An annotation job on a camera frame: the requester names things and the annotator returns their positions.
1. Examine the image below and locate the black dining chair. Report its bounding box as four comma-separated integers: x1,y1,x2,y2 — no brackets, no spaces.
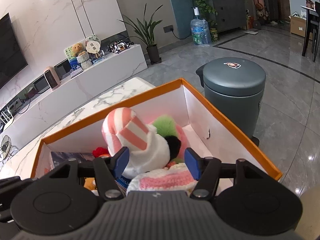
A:
302,1,319,62

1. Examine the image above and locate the dark grey drawer cabinet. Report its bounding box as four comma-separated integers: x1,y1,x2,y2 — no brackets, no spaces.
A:
212,0,246,32

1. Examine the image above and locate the white wifi router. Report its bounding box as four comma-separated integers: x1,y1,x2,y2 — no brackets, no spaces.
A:
1,107,14,132

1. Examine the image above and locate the pink peach plush toy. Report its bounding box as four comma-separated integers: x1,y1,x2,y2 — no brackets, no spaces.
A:
151,115,190,163

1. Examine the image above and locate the white marble tv cabinet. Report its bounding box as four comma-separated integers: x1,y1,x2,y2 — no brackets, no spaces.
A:
1,44,147,148

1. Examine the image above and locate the black wall television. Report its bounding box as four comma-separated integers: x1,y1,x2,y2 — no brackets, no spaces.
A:
0,13,28,88

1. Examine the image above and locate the brown cardboard box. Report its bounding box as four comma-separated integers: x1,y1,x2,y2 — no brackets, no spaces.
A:
290,16,306,37

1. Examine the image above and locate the pink space heater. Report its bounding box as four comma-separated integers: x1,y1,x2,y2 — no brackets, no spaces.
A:
44,66,60,90

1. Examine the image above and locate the small desk fan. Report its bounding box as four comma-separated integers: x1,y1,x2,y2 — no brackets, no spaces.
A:
0,135,19,164

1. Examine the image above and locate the panda striped plush toy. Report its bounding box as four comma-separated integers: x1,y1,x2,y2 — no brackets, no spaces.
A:
101,107,170,180

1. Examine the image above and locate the round paper fan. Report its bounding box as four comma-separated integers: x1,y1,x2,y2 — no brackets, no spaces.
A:
84,35,101,59

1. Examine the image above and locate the brown teddy bear figure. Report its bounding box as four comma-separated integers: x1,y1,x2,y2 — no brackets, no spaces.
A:
72,43,92,69

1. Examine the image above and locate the grey round trash bin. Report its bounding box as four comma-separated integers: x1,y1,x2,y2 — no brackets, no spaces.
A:
196,57,266,145

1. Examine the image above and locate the orange cardboard box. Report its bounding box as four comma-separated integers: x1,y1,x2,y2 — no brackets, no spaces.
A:
30,79,282,181

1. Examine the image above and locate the white pink bunny plush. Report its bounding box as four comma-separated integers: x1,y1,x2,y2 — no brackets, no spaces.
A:
126,163,197,195

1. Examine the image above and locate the red panda plush toy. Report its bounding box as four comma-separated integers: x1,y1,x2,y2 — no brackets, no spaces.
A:
84,178,99,196

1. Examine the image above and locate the potted green floor plant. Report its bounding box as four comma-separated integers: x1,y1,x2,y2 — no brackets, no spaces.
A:
119,3,163,64

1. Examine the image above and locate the blue water jug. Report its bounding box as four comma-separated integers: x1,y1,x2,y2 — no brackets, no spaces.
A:
190,7,211,47

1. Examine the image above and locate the black white toy car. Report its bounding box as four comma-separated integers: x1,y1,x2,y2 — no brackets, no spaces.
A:
107,40,134,54

